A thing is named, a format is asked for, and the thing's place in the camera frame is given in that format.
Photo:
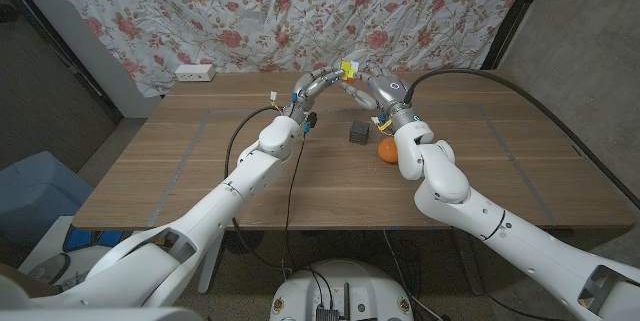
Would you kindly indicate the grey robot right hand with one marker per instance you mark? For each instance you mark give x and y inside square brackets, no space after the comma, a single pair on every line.
[387,91]

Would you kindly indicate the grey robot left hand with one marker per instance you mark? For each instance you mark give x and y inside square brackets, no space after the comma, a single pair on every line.
[310,86]

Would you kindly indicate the multicoloured Rubik's cube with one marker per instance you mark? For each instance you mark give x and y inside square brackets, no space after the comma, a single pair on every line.
[349,67]

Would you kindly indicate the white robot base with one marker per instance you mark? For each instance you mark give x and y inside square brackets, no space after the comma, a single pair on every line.
[345,281]

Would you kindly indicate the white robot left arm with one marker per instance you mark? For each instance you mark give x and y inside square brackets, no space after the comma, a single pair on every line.
[200,221]

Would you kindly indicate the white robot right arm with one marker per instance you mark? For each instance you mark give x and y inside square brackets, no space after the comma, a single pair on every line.
[525,246]

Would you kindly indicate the dark grey ribbed block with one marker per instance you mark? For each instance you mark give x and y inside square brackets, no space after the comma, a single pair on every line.
[359,132]

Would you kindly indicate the orange ball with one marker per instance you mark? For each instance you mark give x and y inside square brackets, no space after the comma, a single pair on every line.
[386,151]

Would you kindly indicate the floral backdrop cloth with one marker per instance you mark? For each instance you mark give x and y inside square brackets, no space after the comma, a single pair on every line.
[300,11]

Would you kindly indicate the grey tape outline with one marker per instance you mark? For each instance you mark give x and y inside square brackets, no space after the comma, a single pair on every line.
[215,110]

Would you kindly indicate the white power strip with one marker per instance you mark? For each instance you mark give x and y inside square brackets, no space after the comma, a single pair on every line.
[195,72]

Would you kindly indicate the black round floor stand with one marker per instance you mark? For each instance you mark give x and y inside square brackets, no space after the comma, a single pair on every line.
[242,242]

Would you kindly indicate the grey table leg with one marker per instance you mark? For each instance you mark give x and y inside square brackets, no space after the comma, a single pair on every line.
[472,273]

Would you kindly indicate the black antenna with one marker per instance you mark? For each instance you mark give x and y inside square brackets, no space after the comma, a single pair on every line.
[346,301]

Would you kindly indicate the white table leg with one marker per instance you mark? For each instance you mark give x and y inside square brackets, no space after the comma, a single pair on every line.
[206,281]

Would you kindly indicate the blue floor pad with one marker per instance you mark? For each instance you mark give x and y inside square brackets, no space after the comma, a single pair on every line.
[80,238]

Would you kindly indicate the blue plastic bin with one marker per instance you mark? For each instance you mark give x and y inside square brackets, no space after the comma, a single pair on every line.
[35,191]

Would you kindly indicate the grey sneaker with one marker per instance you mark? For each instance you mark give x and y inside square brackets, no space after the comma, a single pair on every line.
[47,267]

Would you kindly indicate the person's bare leg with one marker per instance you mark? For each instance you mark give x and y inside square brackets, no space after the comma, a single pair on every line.
[22,283]

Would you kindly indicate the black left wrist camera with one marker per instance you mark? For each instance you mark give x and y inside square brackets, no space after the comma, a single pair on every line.
[310,121]

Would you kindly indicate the black backdrop frame pole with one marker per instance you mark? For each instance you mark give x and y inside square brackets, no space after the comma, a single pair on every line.
[50,31]
[515,11]

